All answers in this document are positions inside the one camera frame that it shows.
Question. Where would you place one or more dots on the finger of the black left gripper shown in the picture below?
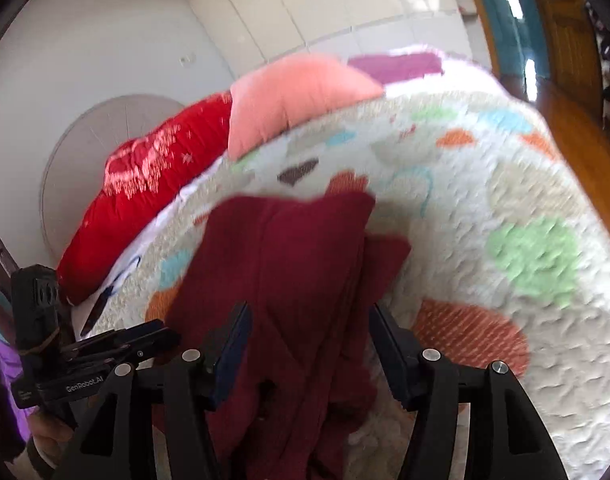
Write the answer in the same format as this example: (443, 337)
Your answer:
(115, 332)
(130, 347)

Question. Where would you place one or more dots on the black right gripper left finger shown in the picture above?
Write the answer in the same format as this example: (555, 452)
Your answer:
(115, 438)

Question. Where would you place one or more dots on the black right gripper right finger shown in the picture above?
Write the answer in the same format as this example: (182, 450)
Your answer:
(507, 437)

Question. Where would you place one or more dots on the dark red knit sweater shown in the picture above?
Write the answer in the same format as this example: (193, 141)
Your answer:
(309, 271)

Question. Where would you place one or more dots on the person's left hand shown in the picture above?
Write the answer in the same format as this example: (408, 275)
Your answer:
(50, 437)

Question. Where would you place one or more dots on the round grey headboard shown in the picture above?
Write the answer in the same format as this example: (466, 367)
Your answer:
(75, 168)

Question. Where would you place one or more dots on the red floral duvet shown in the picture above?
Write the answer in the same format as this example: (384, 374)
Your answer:
(141, 178)

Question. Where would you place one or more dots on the colourful heart patchwork quilt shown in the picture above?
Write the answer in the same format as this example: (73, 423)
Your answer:
(509, 259)

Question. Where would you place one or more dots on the pink waffle-texture pillow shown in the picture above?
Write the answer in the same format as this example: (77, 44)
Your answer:
(293, 90)

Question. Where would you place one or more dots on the white glossy wardrobe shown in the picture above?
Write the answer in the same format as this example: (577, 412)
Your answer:
(251, 33)

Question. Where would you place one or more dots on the purple blanket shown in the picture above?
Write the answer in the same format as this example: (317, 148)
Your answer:
(389, 69)

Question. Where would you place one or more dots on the brown wooden door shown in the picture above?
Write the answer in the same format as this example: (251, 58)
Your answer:
(573, 52)

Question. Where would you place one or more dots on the white wall socket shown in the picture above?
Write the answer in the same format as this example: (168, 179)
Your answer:
(187, 60)

